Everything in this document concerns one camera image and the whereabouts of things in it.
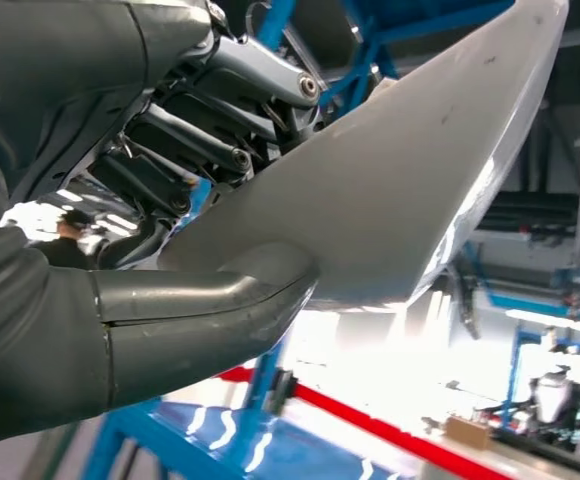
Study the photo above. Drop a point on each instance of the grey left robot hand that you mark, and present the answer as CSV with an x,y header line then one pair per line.
x,y
70,66

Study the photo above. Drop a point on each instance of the blue metal shelf rack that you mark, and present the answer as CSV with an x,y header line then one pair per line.
x,y
270,457
545,306

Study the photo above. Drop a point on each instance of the person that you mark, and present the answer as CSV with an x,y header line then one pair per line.
x,y
65,255

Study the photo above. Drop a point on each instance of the red barrier belt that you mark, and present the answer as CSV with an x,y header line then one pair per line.
x,y
370,427

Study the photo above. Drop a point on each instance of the brown cardboard box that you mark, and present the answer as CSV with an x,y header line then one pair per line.
x,y
467,434

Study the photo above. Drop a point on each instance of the humanoid robot white torso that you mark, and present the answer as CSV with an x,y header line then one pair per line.
x,y
553,404

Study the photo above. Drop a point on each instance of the black barrier post head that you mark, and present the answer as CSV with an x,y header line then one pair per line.
x,y
280,392

